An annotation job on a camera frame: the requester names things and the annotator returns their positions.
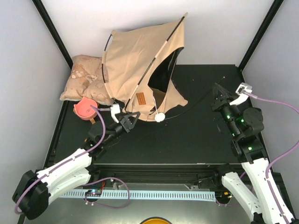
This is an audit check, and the beige patterned pillow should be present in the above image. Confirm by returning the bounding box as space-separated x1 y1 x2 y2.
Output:
60 55 114 105

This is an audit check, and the beige black pet tent fabric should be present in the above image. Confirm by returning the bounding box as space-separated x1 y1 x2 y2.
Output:
102 14 188 122

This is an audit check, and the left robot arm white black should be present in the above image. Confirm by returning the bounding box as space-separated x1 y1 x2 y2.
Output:
12 112 140 220

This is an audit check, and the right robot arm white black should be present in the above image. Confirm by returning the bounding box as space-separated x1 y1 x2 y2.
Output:
211 83 299 224

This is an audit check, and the white pompom toy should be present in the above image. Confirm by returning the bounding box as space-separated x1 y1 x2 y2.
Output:
154 112 165 123

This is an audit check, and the pink cat-ear bowl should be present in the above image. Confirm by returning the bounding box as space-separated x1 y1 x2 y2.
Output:
73 97 98 120

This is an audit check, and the left small circuit board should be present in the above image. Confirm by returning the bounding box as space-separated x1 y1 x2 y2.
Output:
85 189 102 197

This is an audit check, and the small circuit board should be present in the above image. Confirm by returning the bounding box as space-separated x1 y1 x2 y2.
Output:
217 191 233 198
85 189 102 197

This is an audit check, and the right small circuit board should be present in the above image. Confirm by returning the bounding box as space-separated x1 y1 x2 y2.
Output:
217 191 233 198

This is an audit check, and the yellow round object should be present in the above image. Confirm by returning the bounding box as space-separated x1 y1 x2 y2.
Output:
140 217 171 224

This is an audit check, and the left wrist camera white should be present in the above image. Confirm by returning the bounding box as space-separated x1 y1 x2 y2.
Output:
110 104 121 123

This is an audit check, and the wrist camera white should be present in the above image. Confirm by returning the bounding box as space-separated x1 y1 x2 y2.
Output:
110 104 121 123
229 83 252 105

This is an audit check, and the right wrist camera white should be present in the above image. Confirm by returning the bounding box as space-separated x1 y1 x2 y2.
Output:
229 83 252 105

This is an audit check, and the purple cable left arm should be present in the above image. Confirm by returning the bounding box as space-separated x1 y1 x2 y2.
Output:
14 105 112 214

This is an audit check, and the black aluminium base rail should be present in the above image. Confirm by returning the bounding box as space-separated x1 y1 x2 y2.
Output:
87 164 233 188

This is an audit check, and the white slotted cable duct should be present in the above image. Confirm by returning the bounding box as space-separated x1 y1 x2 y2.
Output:
60 189 216 202

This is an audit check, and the right black frame post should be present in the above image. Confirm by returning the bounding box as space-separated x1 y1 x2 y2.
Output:
238 0 284 72

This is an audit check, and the black frame post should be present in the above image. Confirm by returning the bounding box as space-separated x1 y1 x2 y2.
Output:
238 0 284 72
32 0 73 69

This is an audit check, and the left black frame post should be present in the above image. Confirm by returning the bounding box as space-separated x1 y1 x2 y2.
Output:
32 0 73 69

